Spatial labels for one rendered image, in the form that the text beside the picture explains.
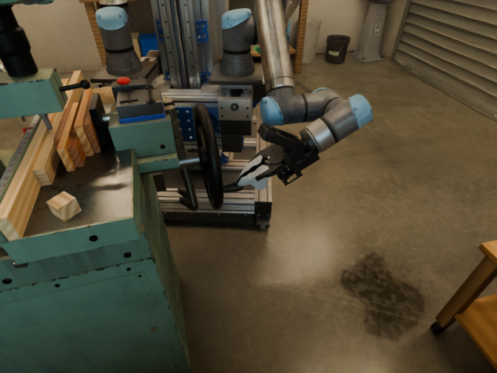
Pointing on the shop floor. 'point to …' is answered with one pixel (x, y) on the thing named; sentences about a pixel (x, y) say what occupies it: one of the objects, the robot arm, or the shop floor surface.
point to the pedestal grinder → (372, 33)
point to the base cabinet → (100, 317)
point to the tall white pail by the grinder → (313, 25)
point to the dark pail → (336, 49)
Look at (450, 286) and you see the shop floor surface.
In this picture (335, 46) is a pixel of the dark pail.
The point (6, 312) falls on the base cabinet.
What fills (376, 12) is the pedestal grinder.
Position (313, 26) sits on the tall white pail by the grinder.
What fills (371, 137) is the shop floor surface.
